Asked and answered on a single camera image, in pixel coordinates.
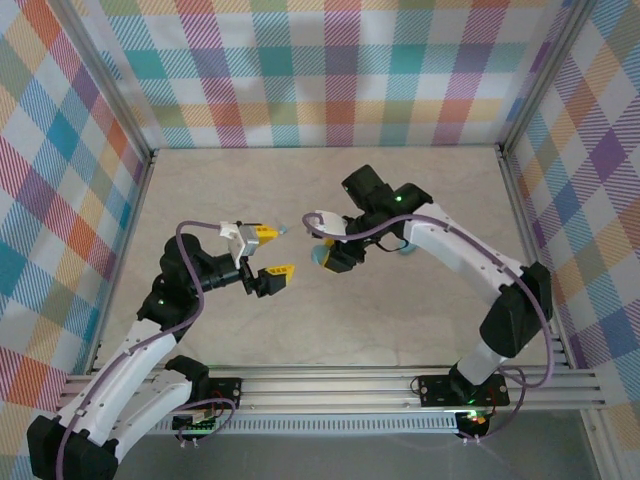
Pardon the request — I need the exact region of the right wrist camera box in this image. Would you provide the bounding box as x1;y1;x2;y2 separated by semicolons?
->
310;209;347;237

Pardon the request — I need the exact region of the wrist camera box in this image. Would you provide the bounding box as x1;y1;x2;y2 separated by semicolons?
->
218;219;262;269
310;209;347;237

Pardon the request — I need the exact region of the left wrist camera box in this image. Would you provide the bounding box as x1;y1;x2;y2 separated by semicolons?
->
218;219;262;269

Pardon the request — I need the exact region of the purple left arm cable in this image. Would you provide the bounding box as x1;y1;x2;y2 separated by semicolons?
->
53;219;238;480

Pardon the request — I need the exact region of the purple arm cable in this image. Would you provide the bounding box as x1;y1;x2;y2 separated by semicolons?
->
301;211;555;444
53;219;238;480

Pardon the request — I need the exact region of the aluminium table side rail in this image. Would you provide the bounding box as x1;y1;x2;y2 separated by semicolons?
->
497;148;574;369
84;149;160;375

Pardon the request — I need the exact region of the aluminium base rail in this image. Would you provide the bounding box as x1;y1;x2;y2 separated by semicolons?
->
58;364;606;414

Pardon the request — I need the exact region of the slotted grey cable duct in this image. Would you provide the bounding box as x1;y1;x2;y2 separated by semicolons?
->
119;412;461;436

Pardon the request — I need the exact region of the aluminium frame post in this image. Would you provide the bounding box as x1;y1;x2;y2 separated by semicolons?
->
47;0;159;161
497;0;601;159

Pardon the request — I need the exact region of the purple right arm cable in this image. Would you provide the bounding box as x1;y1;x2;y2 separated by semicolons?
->
301;211;555;444

